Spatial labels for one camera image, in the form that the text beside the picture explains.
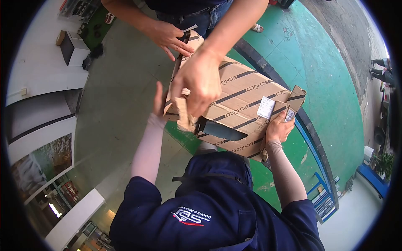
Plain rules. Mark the person's left hand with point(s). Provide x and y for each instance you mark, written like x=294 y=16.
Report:
x=159 y=105

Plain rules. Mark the potted green plant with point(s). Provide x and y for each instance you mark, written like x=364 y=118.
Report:
x=384 y=164

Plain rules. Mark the large wall picture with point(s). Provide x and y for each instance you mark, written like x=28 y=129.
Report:
x=40 y=166

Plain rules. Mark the dark metal part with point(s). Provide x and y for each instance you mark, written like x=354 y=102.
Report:
x=223 y=131

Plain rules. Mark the person's right fingers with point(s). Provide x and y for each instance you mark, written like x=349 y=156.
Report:
x=284 y=120

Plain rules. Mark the striped cardboard box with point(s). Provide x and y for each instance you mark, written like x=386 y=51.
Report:
x=241 y=94

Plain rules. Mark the person's body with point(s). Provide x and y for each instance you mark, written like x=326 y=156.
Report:
x=216 y=216

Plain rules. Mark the person's left fingers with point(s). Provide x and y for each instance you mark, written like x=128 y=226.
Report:
x=159 y=92

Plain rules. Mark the small white strip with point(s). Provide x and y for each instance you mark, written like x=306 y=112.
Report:
x=190 y=28

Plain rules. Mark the person's right hand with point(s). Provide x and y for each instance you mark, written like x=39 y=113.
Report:
x=278 y=130

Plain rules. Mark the pair of shoes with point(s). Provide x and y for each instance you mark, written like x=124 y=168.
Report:
x=109 y=18

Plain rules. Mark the white and black cabinet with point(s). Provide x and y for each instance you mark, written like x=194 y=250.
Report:
x=74 y=48

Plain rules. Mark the blue metal rack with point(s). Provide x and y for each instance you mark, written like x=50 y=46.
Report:
x=325 y=197

